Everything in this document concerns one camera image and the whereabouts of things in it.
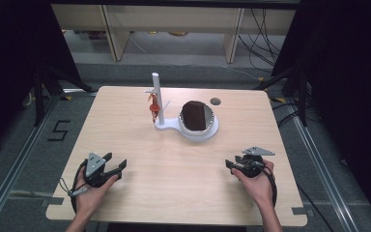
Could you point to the round grey table grommet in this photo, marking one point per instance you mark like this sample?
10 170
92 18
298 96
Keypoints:
215 101

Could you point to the glossy white bowl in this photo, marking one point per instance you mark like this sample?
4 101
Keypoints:
209 117

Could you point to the aluminium floor rail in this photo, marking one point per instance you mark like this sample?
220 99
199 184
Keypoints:
319 167
16 161

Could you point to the white hook stand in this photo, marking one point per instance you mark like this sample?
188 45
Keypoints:
158 96

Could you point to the black tripod stand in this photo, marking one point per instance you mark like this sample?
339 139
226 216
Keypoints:
298 87
46 87

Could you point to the person's left hand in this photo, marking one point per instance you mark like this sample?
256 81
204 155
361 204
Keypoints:
88 199

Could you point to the black curtain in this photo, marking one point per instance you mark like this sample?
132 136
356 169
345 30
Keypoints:
351 80
9 64

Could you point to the beige desk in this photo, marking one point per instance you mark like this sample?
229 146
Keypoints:
174 17

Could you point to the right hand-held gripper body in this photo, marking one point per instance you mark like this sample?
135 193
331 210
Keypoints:
252 166

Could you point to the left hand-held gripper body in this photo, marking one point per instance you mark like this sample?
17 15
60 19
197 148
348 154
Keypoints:
95 167

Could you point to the grey tape strip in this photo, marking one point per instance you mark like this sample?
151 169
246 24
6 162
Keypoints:
302 211
53 201

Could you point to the person's right hand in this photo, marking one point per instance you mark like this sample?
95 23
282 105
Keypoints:
261 188

